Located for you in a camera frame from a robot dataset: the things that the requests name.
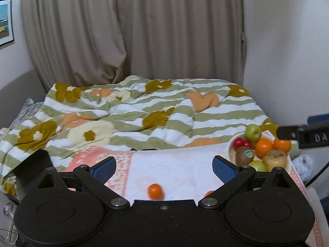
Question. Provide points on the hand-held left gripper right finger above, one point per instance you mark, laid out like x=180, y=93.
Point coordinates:
x=223, y=169

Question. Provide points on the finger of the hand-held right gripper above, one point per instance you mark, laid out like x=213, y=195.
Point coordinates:
x=286, y=133

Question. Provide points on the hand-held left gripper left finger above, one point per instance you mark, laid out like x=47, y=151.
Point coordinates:
x=105, y=169

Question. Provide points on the brown kiwi with green sticker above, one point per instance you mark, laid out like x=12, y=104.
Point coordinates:
x=243, y=157

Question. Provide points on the white oval bowl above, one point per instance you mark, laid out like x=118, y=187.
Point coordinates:
x=231, y=148

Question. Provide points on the large orange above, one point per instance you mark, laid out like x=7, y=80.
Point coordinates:
x=264, y=147

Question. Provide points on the small mandarin orange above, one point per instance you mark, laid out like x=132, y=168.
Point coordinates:
x=209, y=193

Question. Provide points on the yellow red apple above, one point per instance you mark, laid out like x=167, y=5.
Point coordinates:
x=276, y=159

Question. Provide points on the red cherry tomato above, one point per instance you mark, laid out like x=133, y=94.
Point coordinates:
x=238, y=142
x=248, y=144

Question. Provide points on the large green round fruit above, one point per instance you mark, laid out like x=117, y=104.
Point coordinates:
x=257, y=166

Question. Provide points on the small green fruit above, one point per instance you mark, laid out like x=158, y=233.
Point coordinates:
x=252, y=132

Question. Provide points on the pink floral cloth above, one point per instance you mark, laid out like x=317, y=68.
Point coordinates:
x=84, y=159

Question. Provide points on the white plastic bag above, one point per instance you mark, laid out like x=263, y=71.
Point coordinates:
x=302, y=167

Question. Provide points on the white pink patterned mat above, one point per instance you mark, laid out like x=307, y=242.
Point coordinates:
x=167, y=164

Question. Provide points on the green striped floral blanket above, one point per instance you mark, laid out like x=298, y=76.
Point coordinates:
x=128, y=108

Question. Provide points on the black box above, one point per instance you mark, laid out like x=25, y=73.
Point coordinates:
x=33, y=164

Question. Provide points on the grey patterned pillow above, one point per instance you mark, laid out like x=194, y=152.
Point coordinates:
x=25, y=110

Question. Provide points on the clear container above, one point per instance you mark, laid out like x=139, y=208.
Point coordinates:
x=5, y=211

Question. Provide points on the grey headboard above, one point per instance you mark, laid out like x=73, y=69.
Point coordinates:
x=20, y=87

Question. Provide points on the beige curtain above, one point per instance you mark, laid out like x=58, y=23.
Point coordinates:
x=128, y=30

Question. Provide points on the framed wall picture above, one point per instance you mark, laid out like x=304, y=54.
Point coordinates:
x=5, y=20

